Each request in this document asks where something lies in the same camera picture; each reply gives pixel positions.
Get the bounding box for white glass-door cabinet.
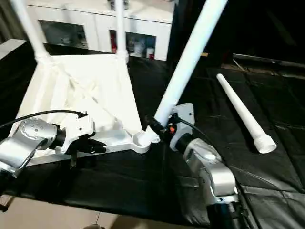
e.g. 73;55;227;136
26;0;174;62

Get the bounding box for white plastic table top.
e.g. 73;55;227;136
10;52;160;167

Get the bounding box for small dark figurines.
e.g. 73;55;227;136
60;34;89;47

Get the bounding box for small red bottle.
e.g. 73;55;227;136
111;32;118;54

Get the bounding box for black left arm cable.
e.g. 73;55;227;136
0;110;89;129

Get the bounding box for grey curtain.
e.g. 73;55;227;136
0;0;29;43

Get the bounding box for small white jar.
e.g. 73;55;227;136
135;41;147;57

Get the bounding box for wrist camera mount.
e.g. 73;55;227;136
56;114;97;154
169;103;195;144

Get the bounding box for small grey metal object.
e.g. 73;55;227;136
109;0;130;10

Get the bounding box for large black cabinet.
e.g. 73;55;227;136
172;0;305;65

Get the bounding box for black work mat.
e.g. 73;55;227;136
0;41;305;229

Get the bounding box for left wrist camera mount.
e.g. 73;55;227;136
56;114;97;154

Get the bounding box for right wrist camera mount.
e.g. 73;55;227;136
169;103;195;144

